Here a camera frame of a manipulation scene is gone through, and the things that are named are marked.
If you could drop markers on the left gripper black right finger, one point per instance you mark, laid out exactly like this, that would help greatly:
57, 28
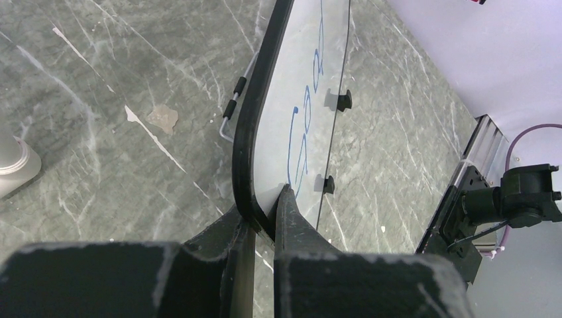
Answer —
312, 278

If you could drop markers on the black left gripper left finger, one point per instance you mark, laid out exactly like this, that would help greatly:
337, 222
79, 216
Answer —
210, 275

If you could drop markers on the white whiteboard black frame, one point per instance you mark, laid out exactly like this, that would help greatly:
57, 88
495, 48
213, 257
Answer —
286, 122

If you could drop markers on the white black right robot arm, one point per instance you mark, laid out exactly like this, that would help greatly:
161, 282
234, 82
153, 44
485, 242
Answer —
524, 198

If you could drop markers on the wire whiteboard stand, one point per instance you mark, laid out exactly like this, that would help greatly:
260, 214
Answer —
232, 103

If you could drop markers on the aluminium extrusion frame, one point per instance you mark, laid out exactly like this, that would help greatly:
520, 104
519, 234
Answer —
487, 151

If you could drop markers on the white PVC pipe frame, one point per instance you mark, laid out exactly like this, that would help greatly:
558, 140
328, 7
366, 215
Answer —
19, 162

